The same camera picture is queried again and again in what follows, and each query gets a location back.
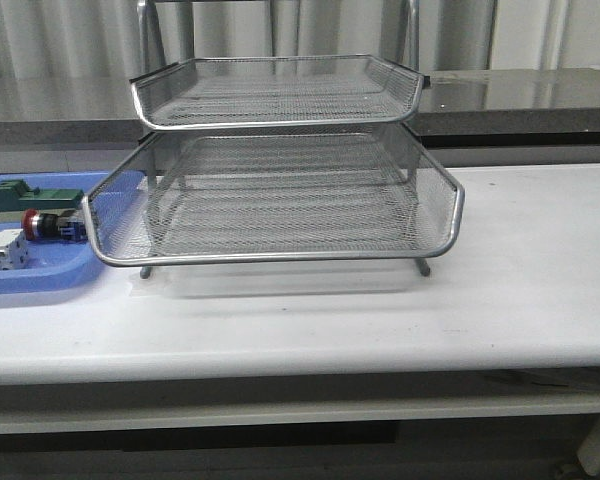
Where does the dark grey back counter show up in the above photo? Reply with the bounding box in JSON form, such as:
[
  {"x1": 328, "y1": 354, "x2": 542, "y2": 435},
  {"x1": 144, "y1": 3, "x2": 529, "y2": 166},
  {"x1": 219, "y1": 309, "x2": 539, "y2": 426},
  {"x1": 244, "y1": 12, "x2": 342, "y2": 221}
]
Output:
[{"x1": 0, "y1": 68, "x2": 600, "y2": 148}]

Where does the green terminal block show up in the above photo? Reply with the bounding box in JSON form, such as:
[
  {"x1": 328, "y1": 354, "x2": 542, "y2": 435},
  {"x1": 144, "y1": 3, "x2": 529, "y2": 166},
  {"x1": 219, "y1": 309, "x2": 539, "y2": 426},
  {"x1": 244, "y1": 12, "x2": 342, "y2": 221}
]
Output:
[{"x1": 0, "y1": 179, "x2": 84, "y2": 213}]

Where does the white circuit breaker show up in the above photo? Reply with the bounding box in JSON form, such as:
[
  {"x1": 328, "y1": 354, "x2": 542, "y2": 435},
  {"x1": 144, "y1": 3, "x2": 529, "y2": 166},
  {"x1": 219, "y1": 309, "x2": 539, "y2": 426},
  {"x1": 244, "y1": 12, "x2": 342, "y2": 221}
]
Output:
[{"x1": 0, "y1": 229, "x2": 30, "y2": 271}]

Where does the silver metal rack frame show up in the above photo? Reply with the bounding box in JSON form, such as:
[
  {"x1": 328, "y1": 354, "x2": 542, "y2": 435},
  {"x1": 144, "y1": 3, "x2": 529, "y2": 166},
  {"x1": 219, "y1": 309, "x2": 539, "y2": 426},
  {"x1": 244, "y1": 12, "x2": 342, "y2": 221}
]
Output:
[{"x1": 135, "y1": 0, "x2": 433, "y2": 279}]

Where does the silver mesh tray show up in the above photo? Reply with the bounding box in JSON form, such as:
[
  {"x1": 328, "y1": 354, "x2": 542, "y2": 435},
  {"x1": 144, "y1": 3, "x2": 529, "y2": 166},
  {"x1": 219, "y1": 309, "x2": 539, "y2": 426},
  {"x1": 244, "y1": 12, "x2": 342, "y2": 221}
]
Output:
[
  {"x1": 82, "y1": 124, "x2": 465, "y2": 267},
  {"x1": 130, "y1": 54, "x2": 425, "y2": 131}
]

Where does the red emergency stop button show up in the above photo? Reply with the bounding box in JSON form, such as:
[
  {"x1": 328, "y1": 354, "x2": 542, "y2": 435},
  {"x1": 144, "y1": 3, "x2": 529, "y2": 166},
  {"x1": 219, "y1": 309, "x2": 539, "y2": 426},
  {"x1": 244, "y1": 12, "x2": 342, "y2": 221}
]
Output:
[{"x1": 21, "y1": 209, "x2": 88, "y2": 243}]

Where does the blue plastic tray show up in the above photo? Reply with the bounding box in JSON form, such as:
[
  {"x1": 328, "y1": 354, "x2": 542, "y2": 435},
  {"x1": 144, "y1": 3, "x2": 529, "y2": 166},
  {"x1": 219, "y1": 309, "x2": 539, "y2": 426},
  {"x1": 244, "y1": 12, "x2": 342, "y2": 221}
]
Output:
[{"x1": 0, "y1": 171, "x2": 107, "y2": 294}]

